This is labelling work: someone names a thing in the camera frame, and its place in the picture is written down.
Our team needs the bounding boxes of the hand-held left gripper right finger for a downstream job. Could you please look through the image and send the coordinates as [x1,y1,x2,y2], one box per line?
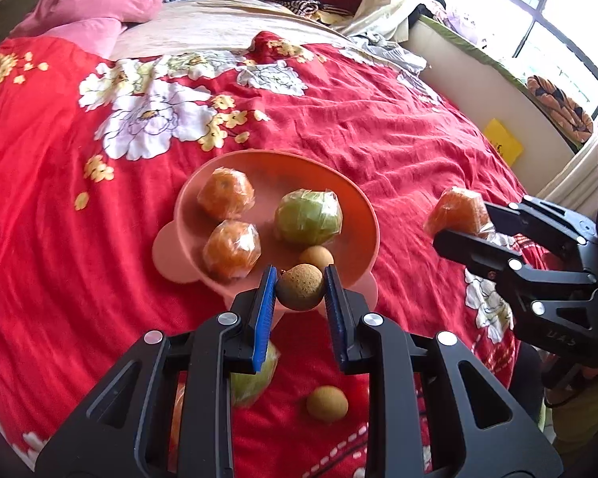
[324,264,564,478]

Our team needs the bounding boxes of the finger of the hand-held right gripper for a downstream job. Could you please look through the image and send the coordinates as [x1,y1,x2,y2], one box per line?
[483,195,598,260]
[433,228,598,306]

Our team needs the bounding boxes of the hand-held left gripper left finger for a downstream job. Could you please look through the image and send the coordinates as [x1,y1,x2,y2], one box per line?
[35,265,280,478]

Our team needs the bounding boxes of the small plastic-wrapped orange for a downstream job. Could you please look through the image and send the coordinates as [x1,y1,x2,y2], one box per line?
[423,186,494,240]

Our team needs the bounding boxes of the brown longan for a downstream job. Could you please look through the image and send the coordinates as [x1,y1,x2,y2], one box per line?
[306,385,350,421]
[276,265,327,310]
[298,245,335,270]

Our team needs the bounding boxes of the small green citrus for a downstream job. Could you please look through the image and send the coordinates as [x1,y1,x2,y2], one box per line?
[229,341,281,409]

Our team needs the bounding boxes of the large green citrus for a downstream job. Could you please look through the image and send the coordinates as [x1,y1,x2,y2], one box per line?
[274,188,344,246]

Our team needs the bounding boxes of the orange plastic bowl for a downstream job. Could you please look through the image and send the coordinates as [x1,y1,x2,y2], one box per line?
[152,148,381,315]

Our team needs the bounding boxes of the yellow paper sheet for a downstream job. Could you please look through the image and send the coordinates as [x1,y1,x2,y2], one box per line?
[482,118,524,166]

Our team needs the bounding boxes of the person's khaki pants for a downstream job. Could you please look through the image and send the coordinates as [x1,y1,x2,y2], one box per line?
[543,363,598,464]

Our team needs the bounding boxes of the orange patterned cushion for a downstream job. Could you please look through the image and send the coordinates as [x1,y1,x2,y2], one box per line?
[527,76,595,144]

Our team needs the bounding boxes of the green-edged window seat mat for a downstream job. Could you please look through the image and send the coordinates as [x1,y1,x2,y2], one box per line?
[409,15,584,155]

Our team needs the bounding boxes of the heap of purple clothes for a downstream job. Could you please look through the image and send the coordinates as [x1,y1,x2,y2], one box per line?
[411,0,484,45]

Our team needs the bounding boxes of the red floral blanket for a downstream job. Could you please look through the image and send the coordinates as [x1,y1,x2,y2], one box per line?
[0,30,554,478]

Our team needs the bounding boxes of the grey crumpled cloth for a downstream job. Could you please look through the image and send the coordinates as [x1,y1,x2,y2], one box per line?
[346,32,429,73]

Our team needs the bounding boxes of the cream bed sheet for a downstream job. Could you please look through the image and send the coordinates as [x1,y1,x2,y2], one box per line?
[107,0,360,61]

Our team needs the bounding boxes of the pink quilt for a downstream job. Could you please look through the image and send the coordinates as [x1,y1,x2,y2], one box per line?
[35,17,128,58]

